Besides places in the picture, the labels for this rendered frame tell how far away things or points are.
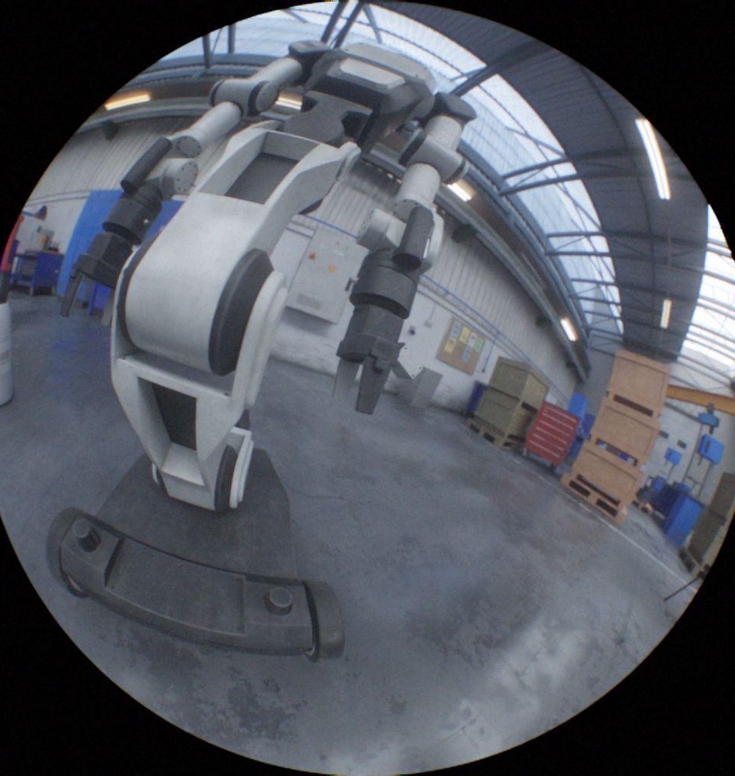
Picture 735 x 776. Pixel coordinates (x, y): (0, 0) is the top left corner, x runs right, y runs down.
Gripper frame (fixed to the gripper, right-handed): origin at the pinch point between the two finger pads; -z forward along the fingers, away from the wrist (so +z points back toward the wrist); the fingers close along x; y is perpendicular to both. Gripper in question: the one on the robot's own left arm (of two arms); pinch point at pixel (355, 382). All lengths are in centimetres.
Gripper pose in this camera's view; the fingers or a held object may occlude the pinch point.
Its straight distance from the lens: 30.6
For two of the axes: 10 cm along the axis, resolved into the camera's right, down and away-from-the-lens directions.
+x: 3.7, 1.0, -9.2
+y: 8.8, 2.7, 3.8
